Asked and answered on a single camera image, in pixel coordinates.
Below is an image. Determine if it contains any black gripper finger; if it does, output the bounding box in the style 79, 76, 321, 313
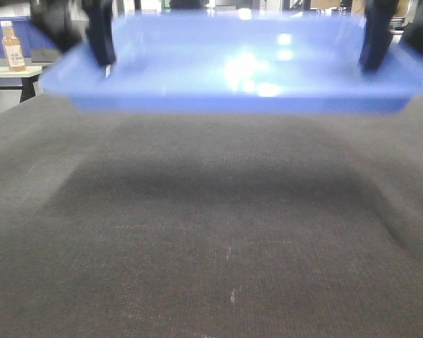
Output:
399, 1, 423, 56
30, 1, 82, 53
82, 0, 116, 66
359, 0, 398, 73

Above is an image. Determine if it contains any blue plastic tray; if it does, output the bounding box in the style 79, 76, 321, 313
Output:
39, 13, 423, 115

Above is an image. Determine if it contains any orange drink bottle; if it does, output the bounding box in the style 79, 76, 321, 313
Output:
0, 20, 26, 72

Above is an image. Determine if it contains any small white side table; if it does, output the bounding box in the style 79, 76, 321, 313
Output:
0, 65, 43, 103

